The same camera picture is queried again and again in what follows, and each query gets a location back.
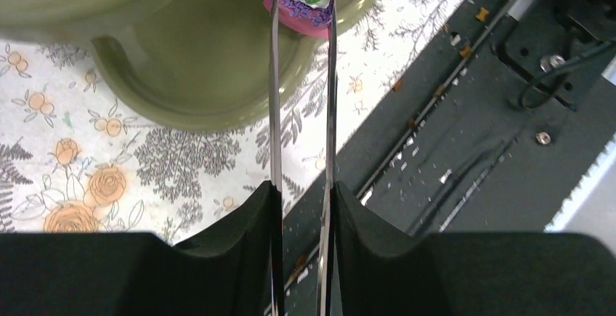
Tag green three-tier serving stand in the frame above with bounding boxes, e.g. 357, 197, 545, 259
0, 0, 393, 134

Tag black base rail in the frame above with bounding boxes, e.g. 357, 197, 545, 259
283, 0, 615, 315

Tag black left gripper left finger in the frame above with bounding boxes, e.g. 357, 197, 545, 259
1, 181, 280, 315

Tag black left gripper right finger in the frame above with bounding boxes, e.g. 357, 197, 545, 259
332, 182, 615, 315

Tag metal serving tongs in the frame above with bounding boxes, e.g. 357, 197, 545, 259
268, 0, 338, 315

